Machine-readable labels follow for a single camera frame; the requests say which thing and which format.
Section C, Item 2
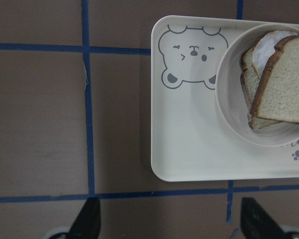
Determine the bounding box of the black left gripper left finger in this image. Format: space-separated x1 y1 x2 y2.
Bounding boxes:
69 197 101 239

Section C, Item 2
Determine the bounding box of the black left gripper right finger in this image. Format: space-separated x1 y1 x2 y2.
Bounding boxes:
240 197 284 239

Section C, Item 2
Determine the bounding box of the bread slice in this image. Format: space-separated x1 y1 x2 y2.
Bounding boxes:
239 47 282 130
250 35 299 124

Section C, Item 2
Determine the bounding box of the cream round plate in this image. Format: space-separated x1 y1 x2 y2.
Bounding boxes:
215 23 299 147

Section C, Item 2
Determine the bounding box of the bread slice on plate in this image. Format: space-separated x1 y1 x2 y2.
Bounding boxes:
239 47 282 130

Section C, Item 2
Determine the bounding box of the cream bear serving tray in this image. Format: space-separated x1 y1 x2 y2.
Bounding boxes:
150 15 299 182

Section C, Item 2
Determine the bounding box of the toy fried egg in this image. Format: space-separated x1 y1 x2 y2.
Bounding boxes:
252 30 298 78

